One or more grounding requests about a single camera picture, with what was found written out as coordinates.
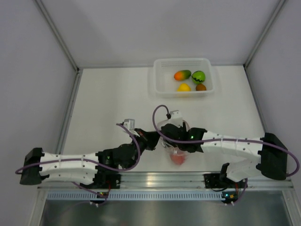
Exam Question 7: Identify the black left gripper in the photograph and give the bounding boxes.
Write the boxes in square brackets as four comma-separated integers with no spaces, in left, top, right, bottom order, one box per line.
[126,128,160,170]

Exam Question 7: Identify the clear zip top bag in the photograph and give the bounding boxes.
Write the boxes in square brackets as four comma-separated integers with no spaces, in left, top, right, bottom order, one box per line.
[157,120,190,164]

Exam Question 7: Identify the red fake strawberry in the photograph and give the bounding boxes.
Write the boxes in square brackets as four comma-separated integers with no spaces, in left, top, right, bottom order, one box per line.
[170,154,186,165]

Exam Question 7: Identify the yellow fake pepper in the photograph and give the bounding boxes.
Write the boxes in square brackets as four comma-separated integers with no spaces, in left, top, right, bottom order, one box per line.
[177,83,191,92]

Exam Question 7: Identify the brown fake kiwi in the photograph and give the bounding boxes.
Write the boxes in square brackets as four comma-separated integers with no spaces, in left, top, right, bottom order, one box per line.
[196,84,207,91]

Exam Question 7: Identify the orange green fake mango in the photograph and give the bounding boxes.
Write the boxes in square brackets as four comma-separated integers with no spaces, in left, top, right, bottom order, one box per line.
[174,70,191,81]

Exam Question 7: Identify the green fake apple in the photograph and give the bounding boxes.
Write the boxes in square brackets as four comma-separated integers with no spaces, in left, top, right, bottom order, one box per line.
[191,71,206,85]

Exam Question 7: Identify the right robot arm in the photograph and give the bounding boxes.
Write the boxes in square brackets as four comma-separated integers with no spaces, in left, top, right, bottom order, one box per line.
[157,121,287,187]

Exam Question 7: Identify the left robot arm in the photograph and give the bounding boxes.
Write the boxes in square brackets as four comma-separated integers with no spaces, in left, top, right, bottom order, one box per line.
[16,129,159,188]

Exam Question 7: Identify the white plastic basket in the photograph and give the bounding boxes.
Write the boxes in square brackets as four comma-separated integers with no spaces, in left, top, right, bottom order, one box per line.
[153,58,216,98]

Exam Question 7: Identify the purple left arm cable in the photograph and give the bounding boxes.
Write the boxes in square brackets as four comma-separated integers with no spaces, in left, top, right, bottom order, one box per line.
[15,122,142,175]

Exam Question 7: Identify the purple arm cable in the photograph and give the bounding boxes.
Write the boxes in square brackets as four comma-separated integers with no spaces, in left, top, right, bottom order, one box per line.
[152,105,301,177]
[15,122,142,175]

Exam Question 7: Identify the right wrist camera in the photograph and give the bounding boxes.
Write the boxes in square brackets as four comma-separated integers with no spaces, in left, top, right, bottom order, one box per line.
[167,110,183,127]

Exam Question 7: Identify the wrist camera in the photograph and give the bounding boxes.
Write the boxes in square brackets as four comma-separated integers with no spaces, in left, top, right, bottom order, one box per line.
[122,119,135,131]
[167,110,183,127]

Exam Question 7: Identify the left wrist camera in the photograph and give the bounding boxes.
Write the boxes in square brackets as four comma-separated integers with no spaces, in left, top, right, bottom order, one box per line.
[122,119,135,131]

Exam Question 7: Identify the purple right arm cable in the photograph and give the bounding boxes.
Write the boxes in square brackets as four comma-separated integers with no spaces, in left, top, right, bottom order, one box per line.
[152,105,301,177]

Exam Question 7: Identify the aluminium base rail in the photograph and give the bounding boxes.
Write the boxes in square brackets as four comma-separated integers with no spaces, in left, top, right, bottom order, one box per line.
[37,171,293,190]

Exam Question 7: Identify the white slotted cable duct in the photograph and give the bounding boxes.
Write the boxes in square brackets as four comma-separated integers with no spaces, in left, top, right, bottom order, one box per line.
[47,191,236,201]

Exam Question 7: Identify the aluminium frame rail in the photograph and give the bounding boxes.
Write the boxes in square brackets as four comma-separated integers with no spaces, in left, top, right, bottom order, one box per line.
[33,0,80,73]

